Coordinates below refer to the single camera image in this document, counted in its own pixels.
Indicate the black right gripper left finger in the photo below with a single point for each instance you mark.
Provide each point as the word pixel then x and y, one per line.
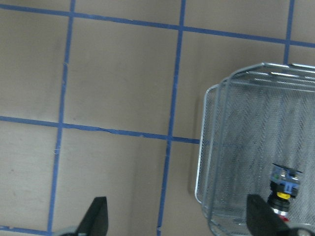
pixel 95 221

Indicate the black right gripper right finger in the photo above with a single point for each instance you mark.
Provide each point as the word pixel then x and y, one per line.
pixel 261 219

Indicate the red emergency stop button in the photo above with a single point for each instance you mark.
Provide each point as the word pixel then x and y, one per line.
pixel 284 185

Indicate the wire mesh shelf tray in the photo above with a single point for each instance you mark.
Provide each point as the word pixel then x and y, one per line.
pixel 255 120

